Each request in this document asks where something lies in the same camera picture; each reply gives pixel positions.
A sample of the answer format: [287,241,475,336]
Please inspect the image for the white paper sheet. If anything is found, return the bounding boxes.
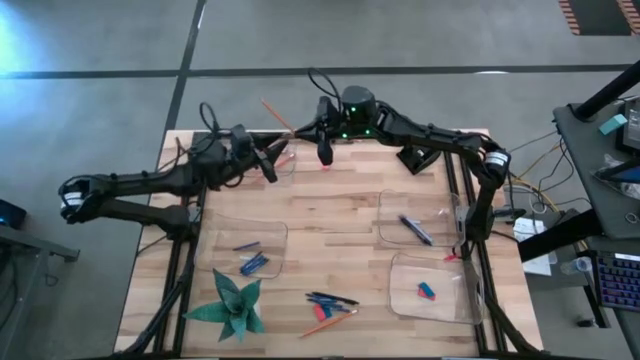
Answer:
[512,216,559,277]

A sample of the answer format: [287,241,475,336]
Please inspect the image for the green artificial succulent plant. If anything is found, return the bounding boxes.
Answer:
[182,268,269,344]

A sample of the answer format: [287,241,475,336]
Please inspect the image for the blue pen white print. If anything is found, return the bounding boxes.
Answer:
[307,298,353,314]

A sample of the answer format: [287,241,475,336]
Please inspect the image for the black pole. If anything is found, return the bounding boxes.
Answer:
[573,59,640,122]

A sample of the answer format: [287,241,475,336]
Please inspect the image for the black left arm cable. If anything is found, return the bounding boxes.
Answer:
[198,102,226,151]

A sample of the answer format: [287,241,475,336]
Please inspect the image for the black metal table frame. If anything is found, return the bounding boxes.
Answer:
[112,127,546,360]

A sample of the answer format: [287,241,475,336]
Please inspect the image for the yellow cable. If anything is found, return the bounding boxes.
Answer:
[509,142,564,214]

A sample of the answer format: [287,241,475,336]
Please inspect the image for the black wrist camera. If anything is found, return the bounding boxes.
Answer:
[315,95,335,124]
[229,123,254,151]

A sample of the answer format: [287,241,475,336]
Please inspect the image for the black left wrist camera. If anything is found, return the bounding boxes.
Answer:
[229,123,254,151]

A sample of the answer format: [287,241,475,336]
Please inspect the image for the black box blue light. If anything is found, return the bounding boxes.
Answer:
[0,198,27,230]

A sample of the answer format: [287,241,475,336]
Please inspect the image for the clear plastic bottle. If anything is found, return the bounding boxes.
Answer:
[559,255,594,276]

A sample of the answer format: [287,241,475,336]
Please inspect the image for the black desktop device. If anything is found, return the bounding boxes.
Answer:
[395,144,444,176]

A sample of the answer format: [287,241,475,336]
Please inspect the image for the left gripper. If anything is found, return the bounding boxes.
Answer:
[227,132,290,184]

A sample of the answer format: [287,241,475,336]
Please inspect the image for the backlit keyboard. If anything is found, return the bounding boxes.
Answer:
[592,249,640,312]

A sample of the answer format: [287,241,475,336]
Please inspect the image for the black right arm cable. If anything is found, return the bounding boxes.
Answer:
[306,67,346,109]

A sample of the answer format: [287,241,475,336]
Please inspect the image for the dark mat orange stripes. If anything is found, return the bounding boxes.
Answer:
[558,0,640,37]

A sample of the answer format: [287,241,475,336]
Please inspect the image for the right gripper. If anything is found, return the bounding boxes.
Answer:
[294,117,346,167]

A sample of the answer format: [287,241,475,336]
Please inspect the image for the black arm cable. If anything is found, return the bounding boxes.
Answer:
[306,67,346,109]
[198,102,226,151]

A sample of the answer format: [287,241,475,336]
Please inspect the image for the lilac grey pen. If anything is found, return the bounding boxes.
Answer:
[407,222,435,246]

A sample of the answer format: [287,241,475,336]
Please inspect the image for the black metal cart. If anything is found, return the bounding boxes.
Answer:
[0,224,81,360]

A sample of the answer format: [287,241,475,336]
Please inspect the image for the grey side desk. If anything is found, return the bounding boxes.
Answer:
[552,97,640,241]

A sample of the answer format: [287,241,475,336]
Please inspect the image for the black desk beam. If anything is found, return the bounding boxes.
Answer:
[517,208,606,264]

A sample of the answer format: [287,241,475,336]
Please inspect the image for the black tablet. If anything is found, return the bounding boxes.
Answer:
[614,97,640,154]

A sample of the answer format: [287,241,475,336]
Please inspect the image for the teal box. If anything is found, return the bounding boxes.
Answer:
[598,113,629,136]

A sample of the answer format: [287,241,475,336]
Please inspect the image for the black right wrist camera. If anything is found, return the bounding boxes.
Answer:
[315,95,335,124]

